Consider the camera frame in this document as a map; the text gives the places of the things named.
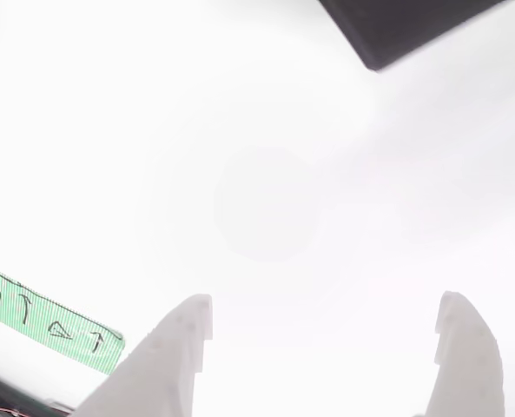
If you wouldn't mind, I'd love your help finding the green strip with black drawings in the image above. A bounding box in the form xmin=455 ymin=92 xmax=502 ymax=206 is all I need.
xmin=0 ymin=261 xmax=127 ymax=376

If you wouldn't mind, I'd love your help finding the black cube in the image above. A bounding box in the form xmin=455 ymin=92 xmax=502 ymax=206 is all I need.
xmin=316 ymin=0 xmax=515 ymax=74

